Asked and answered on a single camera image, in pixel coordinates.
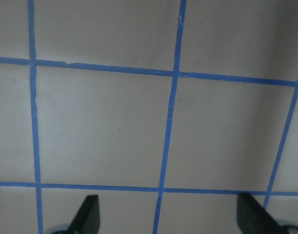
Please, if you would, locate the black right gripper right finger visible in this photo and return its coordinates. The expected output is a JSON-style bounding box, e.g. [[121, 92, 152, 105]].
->
[[237, 193, 288, 234]]

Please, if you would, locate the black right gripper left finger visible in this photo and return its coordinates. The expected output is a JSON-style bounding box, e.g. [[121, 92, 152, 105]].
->
[[67, 195, 100, 234]]

